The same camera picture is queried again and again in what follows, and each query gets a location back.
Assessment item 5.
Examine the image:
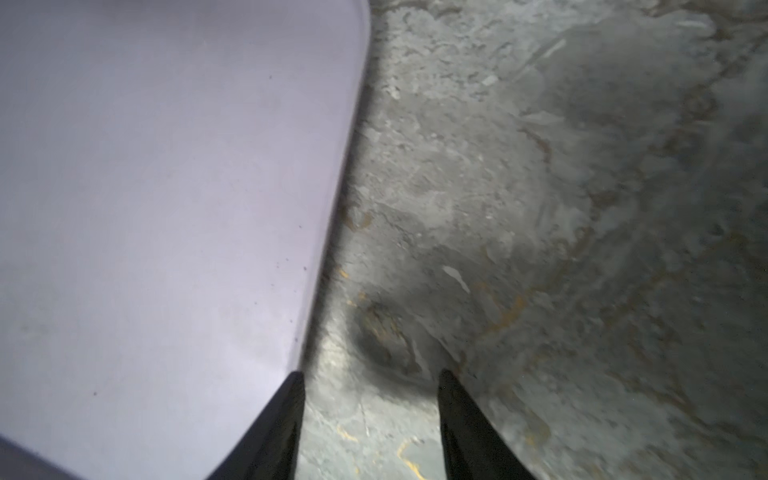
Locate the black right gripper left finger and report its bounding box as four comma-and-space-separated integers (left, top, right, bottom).
209, 371, 306, 480

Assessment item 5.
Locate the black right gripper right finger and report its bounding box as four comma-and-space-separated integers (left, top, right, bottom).
437, 369, 535, 480

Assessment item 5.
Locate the lilac plastic tray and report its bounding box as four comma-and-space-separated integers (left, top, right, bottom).
1, 1, 370, 479

